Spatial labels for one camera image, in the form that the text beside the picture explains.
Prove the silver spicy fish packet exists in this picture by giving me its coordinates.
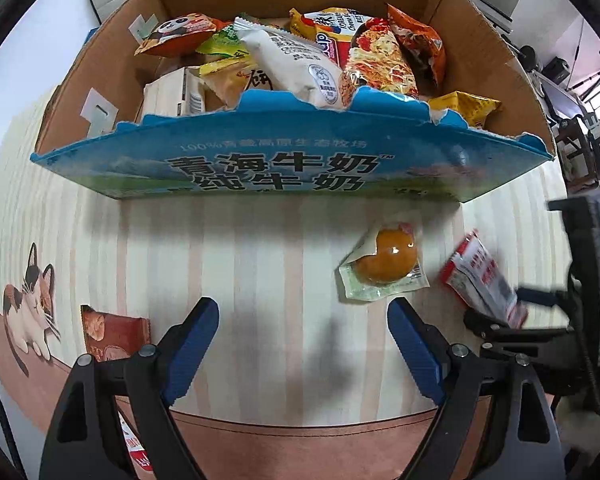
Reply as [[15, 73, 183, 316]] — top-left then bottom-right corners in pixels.
[[118, 412, 152, 472]]

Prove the red white snack packet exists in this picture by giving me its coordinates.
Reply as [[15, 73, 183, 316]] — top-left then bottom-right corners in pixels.
[[440, 230, 528, 328]]

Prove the braised egg clear packet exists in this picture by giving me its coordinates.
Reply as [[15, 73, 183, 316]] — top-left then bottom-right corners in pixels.
[[338, 214, 429, 302]]

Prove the brown red snack packet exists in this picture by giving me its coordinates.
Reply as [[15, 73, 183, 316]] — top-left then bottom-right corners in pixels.
[[80, 304, 150, 362]]

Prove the yellow chip bag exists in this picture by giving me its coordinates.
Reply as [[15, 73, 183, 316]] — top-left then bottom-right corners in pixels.
[[428, 91, 502, 128]]

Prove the blue milk cardboard box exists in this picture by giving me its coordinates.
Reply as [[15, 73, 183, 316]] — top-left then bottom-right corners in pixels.
[[31, 0, 555, 202]]

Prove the pizza print snack bag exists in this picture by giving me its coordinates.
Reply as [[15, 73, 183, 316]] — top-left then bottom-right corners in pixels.
[[339, 18, 418, 106]]

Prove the white bread bag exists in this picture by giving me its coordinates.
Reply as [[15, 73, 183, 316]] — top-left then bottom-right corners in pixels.
[[234, 18, 344, 110]]

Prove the cookie picture snack packet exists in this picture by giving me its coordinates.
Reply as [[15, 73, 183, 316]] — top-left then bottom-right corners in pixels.
[[289, 8, 370, 68]]

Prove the yellow snack packet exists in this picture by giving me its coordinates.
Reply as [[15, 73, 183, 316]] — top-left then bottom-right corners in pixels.
[[199, 56, 274, 108]]

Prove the white wrapped cake packet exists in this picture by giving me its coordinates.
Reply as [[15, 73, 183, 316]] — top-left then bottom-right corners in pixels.
[[140, 67, 207, 120]]

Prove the green snack packet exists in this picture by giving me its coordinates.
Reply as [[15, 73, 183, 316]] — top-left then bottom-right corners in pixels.
[[196, 23, 249, 58]]

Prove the panda orange snack bag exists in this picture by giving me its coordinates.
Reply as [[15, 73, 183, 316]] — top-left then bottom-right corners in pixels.
[[134, 13, 227, 58]]

